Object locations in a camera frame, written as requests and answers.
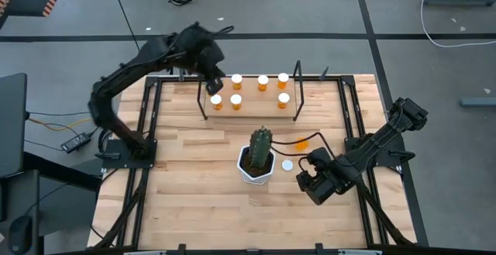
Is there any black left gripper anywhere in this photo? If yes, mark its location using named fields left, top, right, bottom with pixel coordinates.
left=176, top=21, right=226, bottom=96

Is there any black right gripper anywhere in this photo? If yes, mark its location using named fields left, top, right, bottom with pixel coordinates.
left=295, top=147, right=352, bottom=206

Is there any orange bottle with green capsules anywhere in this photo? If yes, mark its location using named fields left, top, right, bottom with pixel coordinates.
left=229, top=93, right=243, bottom=112

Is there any green cactus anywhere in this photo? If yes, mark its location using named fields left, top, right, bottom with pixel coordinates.
left=247, top=126, right=274, bottom=170

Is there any white hexagonal planter pot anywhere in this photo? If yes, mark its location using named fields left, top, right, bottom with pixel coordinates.
left=236, top=145, right=277, bottom=186

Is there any black power adapter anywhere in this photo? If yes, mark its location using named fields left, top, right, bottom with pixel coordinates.
left=60, top=132, right=92, bottom=154

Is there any black desk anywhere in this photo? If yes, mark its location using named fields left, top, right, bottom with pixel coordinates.
left=0, top=152, right=104, bottom=255

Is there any black flat screen panel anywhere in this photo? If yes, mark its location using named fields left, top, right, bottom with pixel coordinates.
left=0, top=72, right=29, bottom=178

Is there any black computer mouse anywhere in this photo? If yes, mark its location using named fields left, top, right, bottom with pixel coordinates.
left=8, top=215, right=33, bottom=254

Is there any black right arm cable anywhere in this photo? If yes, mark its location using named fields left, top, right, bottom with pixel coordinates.
left=270, top=131, right=339, bottom=171

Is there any wooden shelf black metal frame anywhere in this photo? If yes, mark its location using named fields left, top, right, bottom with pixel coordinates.
left=196, top=60, right=305, bottom=122

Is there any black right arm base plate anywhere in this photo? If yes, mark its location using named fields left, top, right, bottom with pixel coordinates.
left=344, top=136, right=416, bottom=167

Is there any black metal table frame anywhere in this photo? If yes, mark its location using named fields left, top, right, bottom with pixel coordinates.
left=91, top=74, right=418, bottom=250

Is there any thin black cable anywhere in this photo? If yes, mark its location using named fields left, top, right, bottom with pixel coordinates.
left=108, top=0, right=141, bottom=51

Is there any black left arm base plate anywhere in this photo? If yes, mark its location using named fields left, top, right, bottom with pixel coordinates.
left=101, top=138, right=158, bottom=170

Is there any black floor cable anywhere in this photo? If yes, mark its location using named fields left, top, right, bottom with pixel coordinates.
left=26, top=110, right=92, bottom=117
left=25, top=139, right=63, bottom=152

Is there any orange cable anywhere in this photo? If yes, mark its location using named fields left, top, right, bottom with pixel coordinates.
left=29, top=117, right=95, bottom=132

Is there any white floor cable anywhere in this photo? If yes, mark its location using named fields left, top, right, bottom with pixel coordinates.
left=420, top=0, right=496, bottom=49

